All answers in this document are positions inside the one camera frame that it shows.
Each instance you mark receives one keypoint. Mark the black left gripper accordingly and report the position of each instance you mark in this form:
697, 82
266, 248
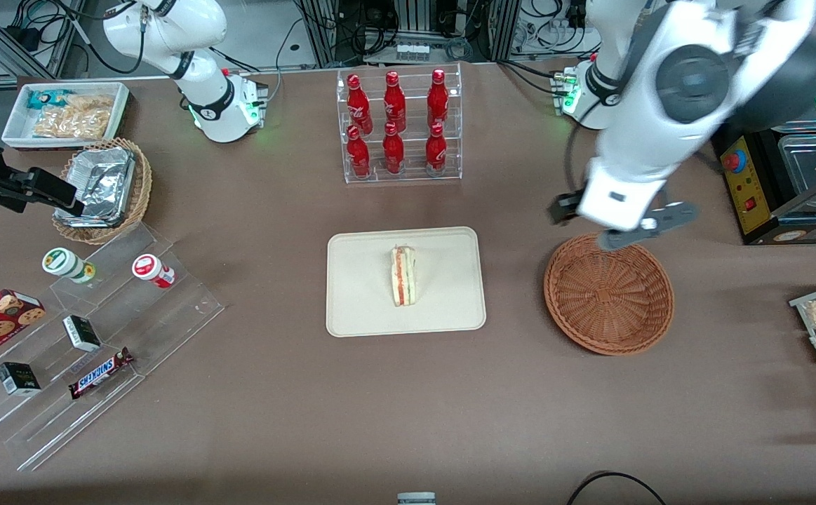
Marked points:
563, 207

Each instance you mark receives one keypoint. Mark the triangular sandwich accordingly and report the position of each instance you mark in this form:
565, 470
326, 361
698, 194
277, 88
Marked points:
403, 277

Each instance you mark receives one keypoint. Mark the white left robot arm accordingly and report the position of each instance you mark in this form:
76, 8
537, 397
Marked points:
632, 154

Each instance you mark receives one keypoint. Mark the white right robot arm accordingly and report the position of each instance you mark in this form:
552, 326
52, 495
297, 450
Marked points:
204, 84

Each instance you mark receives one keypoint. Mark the light wicker basket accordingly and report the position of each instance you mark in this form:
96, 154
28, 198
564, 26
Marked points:
142, 189

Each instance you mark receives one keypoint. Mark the round brown wicker basket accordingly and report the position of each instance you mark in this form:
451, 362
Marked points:
607, 301

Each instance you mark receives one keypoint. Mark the beige plastic serving tray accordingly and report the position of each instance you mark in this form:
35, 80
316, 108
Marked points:
358, 287

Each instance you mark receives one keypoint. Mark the aluminium foil container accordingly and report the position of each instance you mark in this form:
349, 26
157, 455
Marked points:
102, 182

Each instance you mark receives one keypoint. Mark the green lidded cup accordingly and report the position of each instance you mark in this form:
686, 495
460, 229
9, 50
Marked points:
64, 263

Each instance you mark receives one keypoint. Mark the white rectangular snack bin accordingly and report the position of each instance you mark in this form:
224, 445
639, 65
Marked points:
16, 130

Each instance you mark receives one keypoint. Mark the clear bag of chips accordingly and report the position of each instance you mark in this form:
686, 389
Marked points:
78, 119

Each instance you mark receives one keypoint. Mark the teal snack packet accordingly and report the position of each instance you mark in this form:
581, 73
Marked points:
43, 98

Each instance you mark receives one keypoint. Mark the red lidded cup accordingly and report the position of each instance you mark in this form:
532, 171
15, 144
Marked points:
151, 270

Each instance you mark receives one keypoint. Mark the red cola bottle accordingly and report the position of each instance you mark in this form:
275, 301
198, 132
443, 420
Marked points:
436, 154
394, 104
393, 154
358, 105
438, 98
358, 156

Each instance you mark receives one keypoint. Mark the small black carton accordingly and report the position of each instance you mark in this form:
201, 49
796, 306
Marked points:
81, 333
18, 379

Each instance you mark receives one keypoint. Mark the clear acrylic bottle rack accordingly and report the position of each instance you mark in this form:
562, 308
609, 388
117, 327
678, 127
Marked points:
411, 175

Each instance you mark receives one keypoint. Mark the clear acrylic stepped stand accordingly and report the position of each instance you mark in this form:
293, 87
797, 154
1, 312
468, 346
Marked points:
169, 315

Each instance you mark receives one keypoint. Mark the red emergency knob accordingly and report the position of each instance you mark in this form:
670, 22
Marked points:
734, 162

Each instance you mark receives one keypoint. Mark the Snickers chocolate bar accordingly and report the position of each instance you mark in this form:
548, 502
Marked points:
99, 373

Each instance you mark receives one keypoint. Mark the black hot food display machine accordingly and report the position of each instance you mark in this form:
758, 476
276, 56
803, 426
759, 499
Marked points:
748, 193

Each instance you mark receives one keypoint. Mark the white power strip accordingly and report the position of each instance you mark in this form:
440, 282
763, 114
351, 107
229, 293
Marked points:
413, 52

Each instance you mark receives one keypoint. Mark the small grey device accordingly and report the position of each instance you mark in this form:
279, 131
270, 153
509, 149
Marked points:
416, 499

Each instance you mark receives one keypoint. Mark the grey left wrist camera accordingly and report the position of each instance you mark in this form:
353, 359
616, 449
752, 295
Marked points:
667, 217

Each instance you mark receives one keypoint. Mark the aluminium profile frame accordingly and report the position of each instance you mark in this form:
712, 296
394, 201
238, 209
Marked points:
323, 31

